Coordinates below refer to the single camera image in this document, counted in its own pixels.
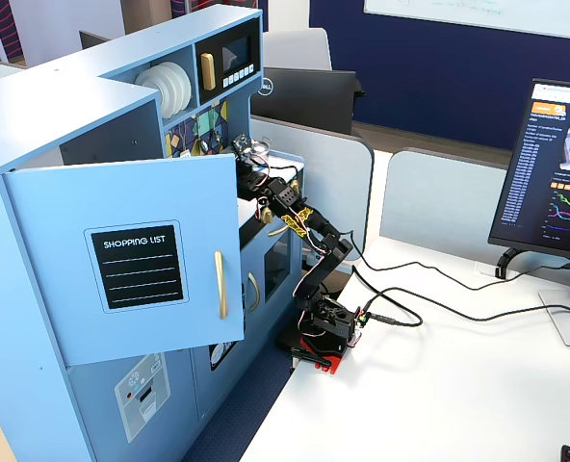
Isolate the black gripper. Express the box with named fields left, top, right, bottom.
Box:
left=236, top=161, right=272, bottom=199

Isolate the steel pot with lid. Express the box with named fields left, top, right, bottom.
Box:
left=239, top=136, right=274, bottom=163

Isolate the black dell screen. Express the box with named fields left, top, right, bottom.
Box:
left=255, top=66, right=366, bottom=137

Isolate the blue oven door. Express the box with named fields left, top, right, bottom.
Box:
left=264, top=230, right=303, bottom=304

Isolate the white toy plate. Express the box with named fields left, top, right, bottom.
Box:
left=134, top=66, right=157, bottom=97
left=155, top=61, right=194, bottom=119
left=143, top=64, right=168, bottom=100

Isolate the white chair back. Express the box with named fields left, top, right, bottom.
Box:
left=263, top=27, right=333, bottom=72

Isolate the shopping list sticker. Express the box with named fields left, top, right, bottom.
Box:
left=83, top=219, right=191, bottom=314

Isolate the black toy microwave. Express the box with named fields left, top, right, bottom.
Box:
left=194, top=18, right=262, bottom=106

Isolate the black dishwasher sticker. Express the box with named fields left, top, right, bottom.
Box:
left=210, top=340, right=238, bottom=372

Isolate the pale grey desk divider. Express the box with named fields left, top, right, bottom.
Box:
left=379, top=148, right=517, bottom=252

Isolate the red table clamp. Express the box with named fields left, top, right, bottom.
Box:
left=289, top=336, right=354, bottom=376

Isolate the blue fridge door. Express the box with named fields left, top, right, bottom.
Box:
left=3, top=152, right=246, bottom=367

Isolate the blue toy kitchen unit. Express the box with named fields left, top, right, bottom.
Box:
left=0, top=4, right=308, bottom=462

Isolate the black computer monitor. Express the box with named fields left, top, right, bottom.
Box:
left=487, top=78, right=570, bottom=293

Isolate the white whiteboard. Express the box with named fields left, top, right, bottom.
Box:
left=363, top=0, right=570, bottom=42

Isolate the silver monitor stand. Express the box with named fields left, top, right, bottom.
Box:
left=538, top=288, right=570, bottom=349

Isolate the gold fridge door handle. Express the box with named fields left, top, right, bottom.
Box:
left=214, top=251, right=228, bottom=321

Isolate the gold cupboard handle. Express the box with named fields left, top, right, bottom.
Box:
left=247, top=272, right=261, bottom=313

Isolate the black power cable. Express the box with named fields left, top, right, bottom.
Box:
left=350, top=230, right=570, bottom=293

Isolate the black usb cable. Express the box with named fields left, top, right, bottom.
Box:
left=361, top=287, right=570, bottom=329

